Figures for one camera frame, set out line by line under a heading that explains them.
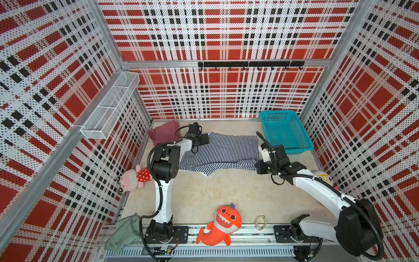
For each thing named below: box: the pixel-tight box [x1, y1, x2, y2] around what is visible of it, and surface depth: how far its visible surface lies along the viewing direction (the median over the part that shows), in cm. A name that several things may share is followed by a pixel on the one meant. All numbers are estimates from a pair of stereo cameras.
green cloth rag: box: [104, 212, 142, 253], surface depth 75 cm
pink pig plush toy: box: [120, 164, 153, 193], surface depth 87 cm
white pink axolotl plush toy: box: [315, 172, 334, 187], surface depth 86 cm
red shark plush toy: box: [196, 203, 242, 247], surface depth 72 cm
